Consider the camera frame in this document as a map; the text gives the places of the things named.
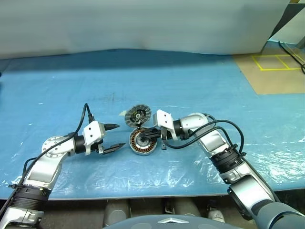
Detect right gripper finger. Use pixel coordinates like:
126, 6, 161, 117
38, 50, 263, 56
139, 134, 162, 142
142, 128, 162, 135

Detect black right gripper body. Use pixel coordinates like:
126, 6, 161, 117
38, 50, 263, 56
160, 127, 173, 150

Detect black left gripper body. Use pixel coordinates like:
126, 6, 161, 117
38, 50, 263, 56
94, 137, 107, 155

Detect motor stator with copper windings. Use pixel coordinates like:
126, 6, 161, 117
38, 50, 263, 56
129, 128, 157, 156

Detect grey finned motor disc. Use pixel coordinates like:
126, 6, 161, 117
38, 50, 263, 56
124, 104, 153, 126

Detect blue plastic table cover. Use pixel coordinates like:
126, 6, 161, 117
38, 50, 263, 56
0, 49, 305, 200

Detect grey rounded shape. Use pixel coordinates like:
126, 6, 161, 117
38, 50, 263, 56
104, 201, 131, 226
176, 202, 201, 217

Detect grey robot torso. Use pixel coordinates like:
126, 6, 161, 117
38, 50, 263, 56
102, 214, 247, 229

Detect white rounded shape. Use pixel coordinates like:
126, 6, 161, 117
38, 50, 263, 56
209, 207, 226, 224

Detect white backdrop sheet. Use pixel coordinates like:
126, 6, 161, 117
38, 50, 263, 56
0, 0, 290, 60

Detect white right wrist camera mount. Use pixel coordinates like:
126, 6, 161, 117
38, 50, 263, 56
152, 109, 178, 141

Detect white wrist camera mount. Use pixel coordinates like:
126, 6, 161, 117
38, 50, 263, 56
82, 120, 107, 156
152, 109, 178, 141

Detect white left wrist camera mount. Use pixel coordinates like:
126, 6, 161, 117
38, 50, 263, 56
82, 120, 107, 156

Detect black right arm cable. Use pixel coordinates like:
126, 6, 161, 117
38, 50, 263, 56
163, 114, 247, 158

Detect black floor cable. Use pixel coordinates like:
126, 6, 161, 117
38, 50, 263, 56
278, 41, 305, 73

